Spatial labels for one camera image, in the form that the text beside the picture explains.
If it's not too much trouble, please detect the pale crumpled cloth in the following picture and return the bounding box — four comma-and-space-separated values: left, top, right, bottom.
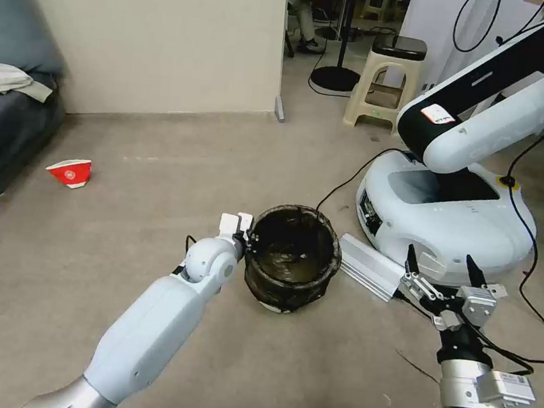
0, 56, 57, 105

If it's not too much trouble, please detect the black box on stool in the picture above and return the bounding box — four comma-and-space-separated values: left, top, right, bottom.
372, 33, 429, 62

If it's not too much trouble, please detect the black floor cable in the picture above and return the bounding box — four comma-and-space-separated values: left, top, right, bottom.
315, 140, 405, 222

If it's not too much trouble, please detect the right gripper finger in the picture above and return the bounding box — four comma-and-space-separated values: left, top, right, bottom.
462, 253, 512, 300
394, 243, 467, 331

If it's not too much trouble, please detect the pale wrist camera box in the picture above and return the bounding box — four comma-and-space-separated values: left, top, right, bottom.
453, 282, 499, 329
218, 211, 255, 238

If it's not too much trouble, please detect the person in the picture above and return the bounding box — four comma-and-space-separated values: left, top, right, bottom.
282, 0, 332, 56

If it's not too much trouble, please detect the black looped cable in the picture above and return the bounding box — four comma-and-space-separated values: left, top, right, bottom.
451, 0, 500, 56

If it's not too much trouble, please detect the red paper bowl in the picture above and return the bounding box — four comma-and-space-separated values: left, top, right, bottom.
44, 155, 94, 193

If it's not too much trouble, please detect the trash can with black bag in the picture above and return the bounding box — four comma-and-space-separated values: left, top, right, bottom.
238, 200, 348, 319

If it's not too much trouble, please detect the black round fan stand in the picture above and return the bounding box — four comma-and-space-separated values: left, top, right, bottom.
308, 0, 369, 100

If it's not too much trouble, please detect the grey sofa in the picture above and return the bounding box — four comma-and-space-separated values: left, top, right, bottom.
0, 0, 77, 228

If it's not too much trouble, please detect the small beige plastic stool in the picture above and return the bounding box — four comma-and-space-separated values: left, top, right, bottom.
360, 0, 402, 24

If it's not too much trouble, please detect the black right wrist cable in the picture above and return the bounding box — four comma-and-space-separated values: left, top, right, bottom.
467, 324, 540, 379

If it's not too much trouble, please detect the silver aluminium profile bar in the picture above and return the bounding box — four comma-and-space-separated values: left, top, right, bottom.
333, 232, 412, 305

